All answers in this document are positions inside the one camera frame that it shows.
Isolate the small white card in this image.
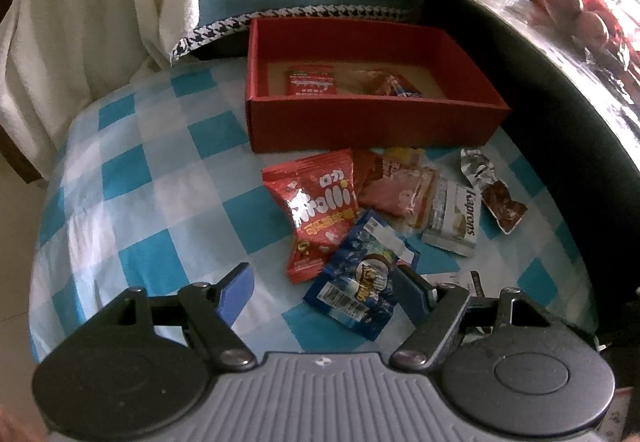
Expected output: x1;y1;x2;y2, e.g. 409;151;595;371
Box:
440;271;488;298

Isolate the white blanket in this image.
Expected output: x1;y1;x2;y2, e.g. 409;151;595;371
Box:
0;0;222;183

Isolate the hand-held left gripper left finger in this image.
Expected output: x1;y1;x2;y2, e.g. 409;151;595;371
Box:
100;262;258;371

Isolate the small red blue packet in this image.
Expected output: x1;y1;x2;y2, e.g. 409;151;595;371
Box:
377;75;426;98

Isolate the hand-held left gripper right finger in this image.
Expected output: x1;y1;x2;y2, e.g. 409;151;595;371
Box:
391;265;551;371

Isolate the blue snack packet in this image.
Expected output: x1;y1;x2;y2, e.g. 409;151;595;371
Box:
302;209;421;341

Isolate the small red snack packet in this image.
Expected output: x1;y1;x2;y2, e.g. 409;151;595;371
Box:
285;65;335;96

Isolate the silver brown snack packet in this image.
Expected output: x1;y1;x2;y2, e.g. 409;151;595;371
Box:
460;147;529;235

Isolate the red pink snack packet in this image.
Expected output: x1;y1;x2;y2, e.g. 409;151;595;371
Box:
352;149;436;219

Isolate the yellow orange snack packet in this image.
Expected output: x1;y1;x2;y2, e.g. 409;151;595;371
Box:
382;147;439;236

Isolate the red cardboard box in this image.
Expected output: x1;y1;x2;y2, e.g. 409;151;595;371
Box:
245;17;512;154

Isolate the brown wooden furniture edge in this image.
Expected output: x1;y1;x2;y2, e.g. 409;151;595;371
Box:
0;125;48;183

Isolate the large red gummy packet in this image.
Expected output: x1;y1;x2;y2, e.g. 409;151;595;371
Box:
261;148;362;285

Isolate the dark side table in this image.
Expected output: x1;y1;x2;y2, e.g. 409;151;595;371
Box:
420;0;640;348

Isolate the clear orange snack packet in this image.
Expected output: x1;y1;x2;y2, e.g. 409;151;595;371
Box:
340;67;396;96

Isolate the white cracker packet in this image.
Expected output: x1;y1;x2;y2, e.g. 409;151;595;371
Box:
421;176;482;258

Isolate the blue white checked bedsheet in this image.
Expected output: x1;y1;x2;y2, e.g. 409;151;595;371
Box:
27;57;601;368

